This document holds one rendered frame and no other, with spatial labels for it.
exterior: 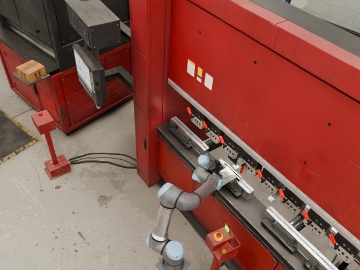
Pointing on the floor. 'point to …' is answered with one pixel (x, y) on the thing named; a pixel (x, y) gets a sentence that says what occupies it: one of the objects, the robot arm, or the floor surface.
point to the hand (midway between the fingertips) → (220, 173)
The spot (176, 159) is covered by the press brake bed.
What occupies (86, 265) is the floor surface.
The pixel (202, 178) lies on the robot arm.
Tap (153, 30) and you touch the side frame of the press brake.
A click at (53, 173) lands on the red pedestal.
